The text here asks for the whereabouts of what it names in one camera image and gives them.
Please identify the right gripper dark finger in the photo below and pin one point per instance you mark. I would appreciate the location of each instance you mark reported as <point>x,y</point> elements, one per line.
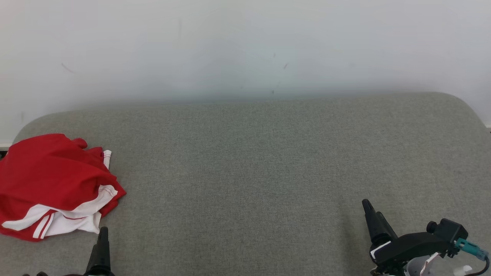
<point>384,230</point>
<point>369,216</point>

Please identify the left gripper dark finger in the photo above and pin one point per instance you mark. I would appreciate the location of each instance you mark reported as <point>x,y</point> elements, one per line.
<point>100,257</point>

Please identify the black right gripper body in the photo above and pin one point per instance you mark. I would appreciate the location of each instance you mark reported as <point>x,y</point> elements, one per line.
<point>410,245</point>

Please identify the red shorts with white waistband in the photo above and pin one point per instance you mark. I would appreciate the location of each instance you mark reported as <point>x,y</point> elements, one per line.
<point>50,172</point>

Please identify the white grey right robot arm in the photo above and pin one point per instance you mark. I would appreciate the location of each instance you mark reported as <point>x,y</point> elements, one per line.
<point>416,268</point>

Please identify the grey fabric sofa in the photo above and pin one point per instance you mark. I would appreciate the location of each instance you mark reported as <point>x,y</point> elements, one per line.
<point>249,184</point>

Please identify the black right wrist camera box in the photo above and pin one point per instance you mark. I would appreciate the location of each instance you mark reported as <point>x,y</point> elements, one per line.
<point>448,232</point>

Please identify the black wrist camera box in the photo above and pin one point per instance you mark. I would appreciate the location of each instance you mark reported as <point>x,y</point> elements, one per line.
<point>36,274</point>
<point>448,232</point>

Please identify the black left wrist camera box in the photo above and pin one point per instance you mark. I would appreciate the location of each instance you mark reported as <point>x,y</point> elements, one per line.
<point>36,274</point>

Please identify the white wall baseboard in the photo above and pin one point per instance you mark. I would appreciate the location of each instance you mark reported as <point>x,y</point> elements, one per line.
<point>4,146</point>

